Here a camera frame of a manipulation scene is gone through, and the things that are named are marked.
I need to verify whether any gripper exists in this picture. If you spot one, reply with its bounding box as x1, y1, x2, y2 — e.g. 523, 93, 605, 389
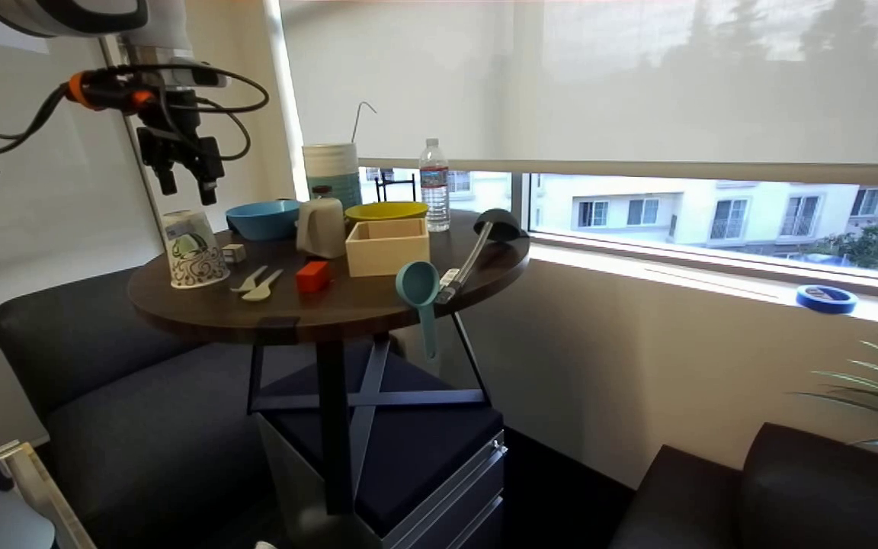
136, 89, 226, 207

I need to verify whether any patterned paper cup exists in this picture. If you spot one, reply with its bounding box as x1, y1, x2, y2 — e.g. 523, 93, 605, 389
160, 209, 231, 291

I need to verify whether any blue bowl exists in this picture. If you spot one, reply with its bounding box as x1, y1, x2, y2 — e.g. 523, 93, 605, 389
225, 199, 303, 242

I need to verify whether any wooden fork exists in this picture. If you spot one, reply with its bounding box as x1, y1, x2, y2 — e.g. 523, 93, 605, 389
229, 264, 268, 294

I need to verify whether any wooden spoon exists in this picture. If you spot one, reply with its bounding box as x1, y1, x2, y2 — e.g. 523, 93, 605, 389
242, 268, 285, 303

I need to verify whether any white mug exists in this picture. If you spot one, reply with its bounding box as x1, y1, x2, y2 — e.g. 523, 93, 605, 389
296, 197, 348, 259

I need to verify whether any white and teal canister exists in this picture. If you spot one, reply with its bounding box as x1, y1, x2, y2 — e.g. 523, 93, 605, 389
302, 142, 363, 212

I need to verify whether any orange block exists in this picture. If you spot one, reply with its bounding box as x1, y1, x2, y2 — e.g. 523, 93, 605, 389
295, 260, 332, 294

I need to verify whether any yellow bowl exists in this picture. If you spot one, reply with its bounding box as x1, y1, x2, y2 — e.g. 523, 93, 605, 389
344, 201, 430, 226

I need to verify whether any black metal rack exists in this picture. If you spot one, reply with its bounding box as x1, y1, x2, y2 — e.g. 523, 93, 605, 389
374, 169, 418, 204

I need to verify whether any open wooden box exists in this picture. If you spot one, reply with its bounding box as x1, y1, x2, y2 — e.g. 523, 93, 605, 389
344, 217, 431, 278

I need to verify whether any dark sofa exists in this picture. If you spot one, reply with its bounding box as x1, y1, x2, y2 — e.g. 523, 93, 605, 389
0, 265, 348, 549

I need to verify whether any clear plastic water bottle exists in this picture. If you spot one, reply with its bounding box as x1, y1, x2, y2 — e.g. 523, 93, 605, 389
418, 137, 452, 233

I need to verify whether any teal ladle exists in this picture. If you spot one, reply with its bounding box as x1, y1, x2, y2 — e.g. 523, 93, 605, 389
395, 260, 441, 360

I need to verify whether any black ladle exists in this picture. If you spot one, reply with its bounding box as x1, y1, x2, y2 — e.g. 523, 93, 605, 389
434, 207, 523, 305

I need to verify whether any filing cabinet with cushion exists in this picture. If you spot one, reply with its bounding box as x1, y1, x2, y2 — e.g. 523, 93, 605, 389
255, 347, 508, 549

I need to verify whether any white roller blind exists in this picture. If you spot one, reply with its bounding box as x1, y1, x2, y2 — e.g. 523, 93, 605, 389
277, 0, 878, 187

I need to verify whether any window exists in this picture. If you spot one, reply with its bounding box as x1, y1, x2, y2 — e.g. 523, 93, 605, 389
357, 163, 878, 284

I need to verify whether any roll of blue tape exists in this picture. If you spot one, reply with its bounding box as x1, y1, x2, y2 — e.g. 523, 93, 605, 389
795, 284, 858, 316

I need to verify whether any dark armchair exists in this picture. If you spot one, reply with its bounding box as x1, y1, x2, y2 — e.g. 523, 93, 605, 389
609, 422, 878, 549

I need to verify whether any thin wire hook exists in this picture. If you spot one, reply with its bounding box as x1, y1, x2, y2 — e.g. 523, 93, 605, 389
351, 101, 378, 145

